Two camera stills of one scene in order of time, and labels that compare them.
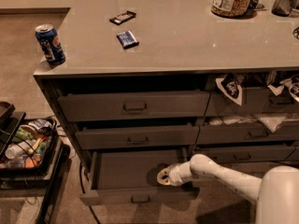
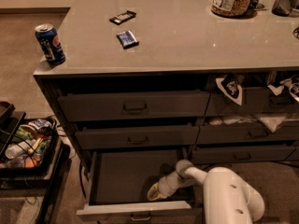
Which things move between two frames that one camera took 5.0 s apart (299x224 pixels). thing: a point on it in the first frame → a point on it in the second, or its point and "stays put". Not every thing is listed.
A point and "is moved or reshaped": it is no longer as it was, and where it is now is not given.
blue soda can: (50, 44) stays put
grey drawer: (133, 173) is moved or reshaped
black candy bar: (122, 17) stays put
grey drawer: (132, 105) stays put
